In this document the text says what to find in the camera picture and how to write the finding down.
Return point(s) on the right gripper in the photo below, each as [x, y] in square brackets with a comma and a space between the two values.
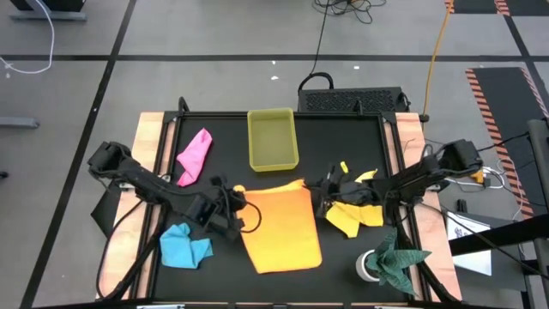
[347, 193]

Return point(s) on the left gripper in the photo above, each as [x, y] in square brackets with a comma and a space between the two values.
[210, 206]

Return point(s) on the orange microfiber towel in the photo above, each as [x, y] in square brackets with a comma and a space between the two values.
[283, 232]

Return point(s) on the blue microfiber towel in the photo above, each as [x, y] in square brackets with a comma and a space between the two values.
[182, 249]

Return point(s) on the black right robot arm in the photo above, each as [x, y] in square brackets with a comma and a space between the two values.
[420, 176]

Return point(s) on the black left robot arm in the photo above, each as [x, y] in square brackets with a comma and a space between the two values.
[137, 176]

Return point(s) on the yellow microfiber towel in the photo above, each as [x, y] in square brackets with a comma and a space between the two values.
[356, 219]

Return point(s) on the pink microfiber towel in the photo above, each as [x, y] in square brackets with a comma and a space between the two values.
[195, 156]

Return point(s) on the yellow-green plastic bin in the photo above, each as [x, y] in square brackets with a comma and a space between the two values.
[273, 141]

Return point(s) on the snake plant in white pot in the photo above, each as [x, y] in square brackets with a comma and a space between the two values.
[390, 262]

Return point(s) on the black computer tower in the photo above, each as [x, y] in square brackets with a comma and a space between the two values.
[351, 101]

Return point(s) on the orange power plug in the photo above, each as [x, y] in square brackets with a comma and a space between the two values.
[477, 176]

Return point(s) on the white paper sheet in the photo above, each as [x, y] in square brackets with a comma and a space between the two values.
[472, 262]

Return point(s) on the black striped floor mat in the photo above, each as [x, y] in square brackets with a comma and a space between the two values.
[502, 111]
[476, 5]

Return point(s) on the grey desk foot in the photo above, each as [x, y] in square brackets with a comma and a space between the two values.
[47, 16]
[19, 122]

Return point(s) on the black frame strut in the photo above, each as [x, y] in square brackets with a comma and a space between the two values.
[435, 285]
[137, 264]

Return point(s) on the black camera stand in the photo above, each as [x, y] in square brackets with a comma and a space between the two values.
[538, 171]

